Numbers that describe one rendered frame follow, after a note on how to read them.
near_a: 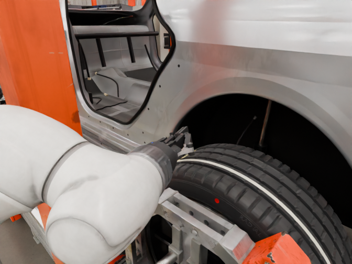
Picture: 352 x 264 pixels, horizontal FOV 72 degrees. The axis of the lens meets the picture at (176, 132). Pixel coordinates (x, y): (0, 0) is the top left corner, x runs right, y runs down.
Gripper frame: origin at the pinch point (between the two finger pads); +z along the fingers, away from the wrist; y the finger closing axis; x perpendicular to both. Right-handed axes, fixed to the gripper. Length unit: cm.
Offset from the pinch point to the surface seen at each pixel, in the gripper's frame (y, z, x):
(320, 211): 30.1, 0.4, -23.2
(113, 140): -64, 60, -12
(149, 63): -123, 270, 44
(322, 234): 29.2, -4.5, -25.9
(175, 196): -2.9, -7.0, -13.8
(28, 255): -150, 43, -84
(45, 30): -31.7, -1.6, 34.5
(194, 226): 3.5, -14.7, -16.7
